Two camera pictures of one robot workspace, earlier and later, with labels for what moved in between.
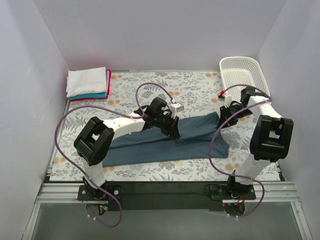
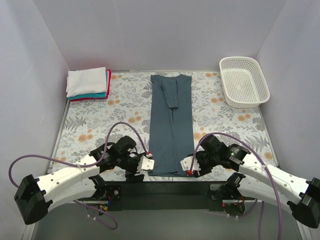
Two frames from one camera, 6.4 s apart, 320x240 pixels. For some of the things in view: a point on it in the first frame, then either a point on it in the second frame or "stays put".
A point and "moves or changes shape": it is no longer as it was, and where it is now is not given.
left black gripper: x=172 y=127 → x=135 y=170
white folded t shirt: x=86 y=81 stays put
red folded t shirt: x=108 y=90 stays put
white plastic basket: x=238 y=73 stays put
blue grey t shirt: x=196 y=132 moves or changes shape
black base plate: x=165 y=196 stays put
